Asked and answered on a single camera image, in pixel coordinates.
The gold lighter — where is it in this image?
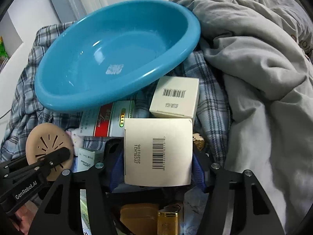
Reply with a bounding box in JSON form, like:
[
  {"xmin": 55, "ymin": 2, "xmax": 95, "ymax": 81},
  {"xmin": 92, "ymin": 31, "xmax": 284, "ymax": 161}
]
[{"xmin": 157, "ymin": 204, "xmax": 183, "ymax": 235}]

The amber yellow case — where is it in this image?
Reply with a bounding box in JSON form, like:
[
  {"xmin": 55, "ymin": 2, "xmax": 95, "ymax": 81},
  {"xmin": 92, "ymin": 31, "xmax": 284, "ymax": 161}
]
[{"xmin": 120, "ymin": 203, "xmax": 159, "ymax": 234}]

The person's left hand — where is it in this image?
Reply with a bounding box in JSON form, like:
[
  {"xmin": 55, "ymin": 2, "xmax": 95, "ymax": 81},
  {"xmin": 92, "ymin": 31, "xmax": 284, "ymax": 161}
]
[{"xmin": 12, "ymin": 201, "xmax": 38, "ymax": 234}]

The small white barcode box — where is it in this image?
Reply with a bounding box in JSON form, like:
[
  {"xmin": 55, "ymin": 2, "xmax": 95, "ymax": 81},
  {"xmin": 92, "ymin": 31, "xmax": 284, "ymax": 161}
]
[{"xmin": 149, "ymin": 76, "xmax": 200, "ymax": 120}]

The red white medicine box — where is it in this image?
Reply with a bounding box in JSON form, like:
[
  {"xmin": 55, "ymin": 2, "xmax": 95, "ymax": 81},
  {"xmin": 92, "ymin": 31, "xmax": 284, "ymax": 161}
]
[{"xmin": 77, "ymin": 100, "xmax": 135, "ymax": 137}]

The beige round bear compact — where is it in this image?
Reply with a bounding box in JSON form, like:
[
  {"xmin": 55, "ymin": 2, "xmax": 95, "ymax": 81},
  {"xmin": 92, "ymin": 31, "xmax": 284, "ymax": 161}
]
[{"xmin": 25, "ymin": 123, "xmax": 74, "ymax": 181}]

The green snack bag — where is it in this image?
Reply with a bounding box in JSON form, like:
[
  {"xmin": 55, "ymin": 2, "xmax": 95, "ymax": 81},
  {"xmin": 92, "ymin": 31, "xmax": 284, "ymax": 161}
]
[{"xmin": 0, "ymin": 36, "xmax": 8, "ymax": 61}]

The grey duvet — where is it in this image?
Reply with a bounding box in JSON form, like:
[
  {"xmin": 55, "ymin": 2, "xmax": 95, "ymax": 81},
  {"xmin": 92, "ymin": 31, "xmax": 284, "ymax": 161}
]
[{"xmin": 171, "ymin": 0, "xmax": 312, "ymax": 233}]

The large white barcode box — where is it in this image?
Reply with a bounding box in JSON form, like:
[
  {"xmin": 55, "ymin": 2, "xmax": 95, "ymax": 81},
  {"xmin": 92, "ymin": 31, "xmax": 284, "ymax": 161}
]
[{"xmin": 124, "ymin": 118, "xmax": 193, "ymax": 187}]

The white green tube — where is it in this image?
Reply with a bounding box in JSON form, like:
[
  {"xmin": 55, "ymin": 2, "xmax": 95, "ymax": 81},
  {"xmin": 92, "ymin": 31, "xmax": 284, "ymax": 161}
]
[{"xmin": 80, "ymin": 189, "xmax": 91, "ymax": 235}]

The pink bunny plush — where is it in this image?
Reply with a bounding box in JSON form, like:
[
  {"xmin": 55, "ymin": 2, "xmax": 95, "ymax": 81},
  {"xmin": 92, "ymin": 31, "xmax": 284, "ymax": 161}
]
[{"xmin": 66, "ymin": 128, "xmax": 84, "ymax": 156}]

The blue plastic basin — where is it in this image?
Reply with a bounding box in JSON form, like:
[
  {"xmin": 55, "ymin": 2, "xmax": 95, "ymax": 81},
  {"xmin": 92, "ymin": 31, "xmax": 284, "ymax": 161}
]
[{"xmin": 34, "ymin": 0, "xmax": 201, "ymax": 113}]

